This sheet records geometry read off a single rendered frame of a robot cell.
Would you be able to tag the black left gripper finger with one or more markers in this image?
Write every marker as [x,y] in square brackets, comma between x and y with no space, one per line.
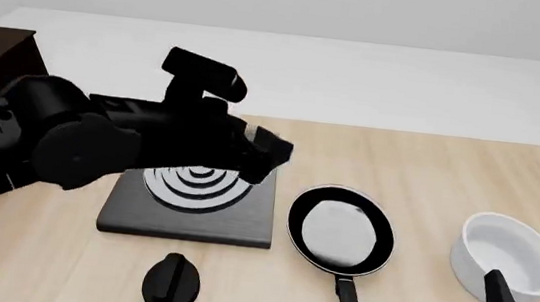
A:
[258,172]
[276,146]

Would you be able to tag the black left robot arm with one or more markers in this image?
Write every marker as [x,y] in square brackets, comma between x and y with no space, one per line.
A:
[76,130]

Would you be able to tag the black frying pan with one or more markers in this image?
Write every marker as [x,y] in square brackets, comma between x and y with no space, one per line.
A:
[342,226]

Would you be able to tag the white bowl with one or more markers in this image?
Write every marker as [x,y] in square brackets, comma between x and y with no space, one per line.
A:
[506,247]

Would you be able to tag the flat black stove plate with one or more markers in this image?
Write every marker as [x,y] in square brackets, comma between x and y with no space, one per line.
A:
[192,222]

